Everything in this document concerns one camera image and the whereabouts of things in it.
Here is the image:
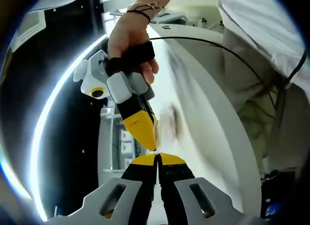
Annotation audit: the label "long ceiling light strip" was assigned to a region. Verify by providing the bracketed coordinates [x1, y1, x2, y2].
[29, 33, 109, 222]

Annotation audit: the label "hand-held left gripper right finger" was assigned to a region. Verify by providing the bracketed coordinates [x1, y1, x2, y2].
[157, 152, 245, 225]

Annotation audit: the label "black cable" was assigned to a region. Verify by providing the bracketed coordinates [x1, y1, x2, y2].
[277, 49, 308, 112]
[147, 37, 278, 109]

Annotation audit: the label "rows of white storage boxes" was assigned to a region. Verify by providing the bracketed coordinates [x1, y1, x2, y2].
[121, 129, 138, 164]

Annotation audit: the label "person's white printed shirt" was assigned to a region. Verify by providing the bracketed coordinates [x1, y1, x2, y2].
[215, 0, 307, 90]

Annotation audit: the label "clear resealable bag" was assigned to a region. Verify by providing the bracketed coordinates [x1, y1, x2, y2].
[152, 103, 181, 154]

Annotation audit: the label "wrist bracelets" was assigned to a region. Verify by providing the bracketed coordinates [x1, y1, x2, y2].
[121, 1, 160, 24]

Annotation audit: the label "person's light trousers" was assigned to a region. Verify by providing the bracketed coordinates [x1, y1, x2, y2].
[221, 26, 310, 172]

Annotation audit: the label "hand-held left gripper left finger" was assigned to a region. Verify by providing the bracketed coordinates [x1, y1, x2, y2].
[47, 154, 159, 225]

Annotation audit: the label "person's right hand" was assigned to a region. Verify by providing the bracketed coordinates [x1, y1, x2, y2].
[106, 9, 160, 84]

